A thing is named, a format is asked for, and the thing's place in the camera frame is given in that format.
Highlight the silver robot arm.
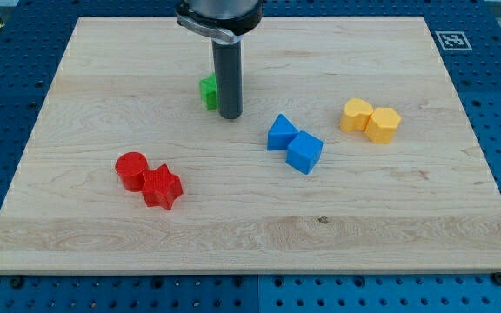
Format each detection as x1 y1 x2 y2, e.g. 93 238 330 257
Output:
175 0 263 45

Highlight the blue triangle block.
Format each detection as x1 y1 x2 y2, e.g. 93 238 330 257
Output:
267 114 299 150

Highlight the blue cube block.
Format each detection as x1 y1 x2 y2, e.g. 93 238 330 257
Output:
285 131 324 175

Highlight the green block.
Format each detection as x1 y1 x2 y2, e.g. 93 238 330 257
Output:
199 72 218 110

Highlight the red star block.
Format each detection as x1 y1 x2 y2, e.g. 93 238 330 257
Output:
141 163 184 210

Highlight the light wooden board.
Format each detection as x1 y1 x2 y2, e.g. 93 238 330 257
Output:
0 17 501 276

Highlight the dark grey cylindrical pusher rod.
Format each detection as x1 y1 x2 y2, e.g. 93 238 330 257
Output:
212 41 243 119

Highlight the yellow heart block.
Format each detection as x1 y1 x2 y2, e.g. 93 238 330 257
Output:
339 98 374 132

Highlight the red cylinder block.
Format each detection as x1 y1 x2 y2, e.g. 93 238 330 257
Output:
115 151 149 192

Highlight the yellow hexagon block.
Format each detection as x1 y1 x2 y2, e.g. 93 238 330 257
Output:
364 108 402 143

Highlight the white fiducial marker tag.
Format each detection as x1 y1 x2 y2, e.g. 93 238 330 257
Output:
435 30 472 51

